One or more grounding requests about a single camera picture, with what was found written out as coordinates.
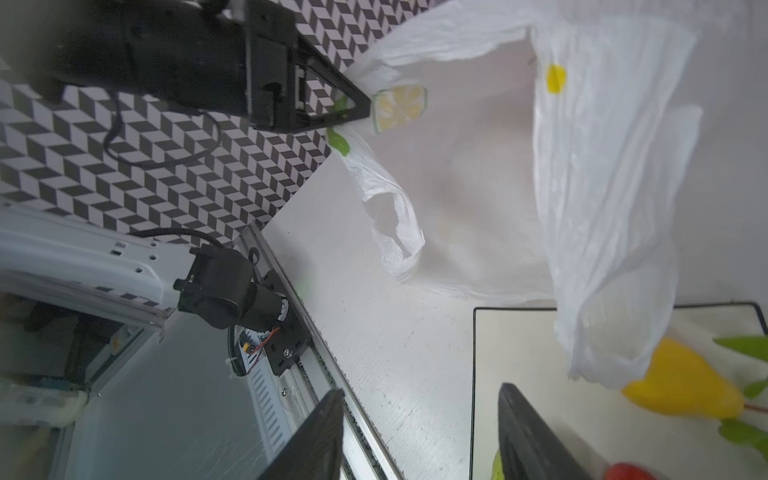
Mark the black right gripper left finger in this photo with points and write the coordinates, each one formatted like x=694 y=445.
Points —
x=315 y=451

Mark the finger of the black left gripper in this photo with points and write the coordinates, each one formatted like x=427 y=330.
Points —
x=310 y=63

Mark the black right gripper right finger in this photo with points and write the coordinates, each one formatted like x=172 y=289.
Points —
x=529 y=449

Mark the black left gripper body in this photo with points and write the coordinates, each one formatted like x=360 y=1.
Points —
x=187 y=54

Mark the large red fake apple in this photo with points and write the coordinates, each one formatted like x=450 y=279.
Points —
x=627 y=471

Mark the yellow fake lemon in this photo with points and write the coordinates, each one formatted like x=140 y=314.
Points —
x=680 y=382

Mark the white lemon-print plastic bag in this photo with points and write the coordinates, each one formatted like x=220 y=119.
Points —
x=525 y=151

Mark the green fake pear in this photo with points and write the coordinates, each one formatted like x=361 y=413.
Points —
x=497 y=472

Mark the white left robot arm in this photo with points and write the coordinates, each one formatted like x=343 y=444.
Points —
x=214 y=282

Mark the white perforated vent strip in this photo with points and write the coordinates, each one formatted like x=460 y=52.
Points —
x=271 y=415

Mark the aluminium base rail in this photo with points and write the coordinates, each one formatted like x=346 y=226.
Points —
x=305 y=374

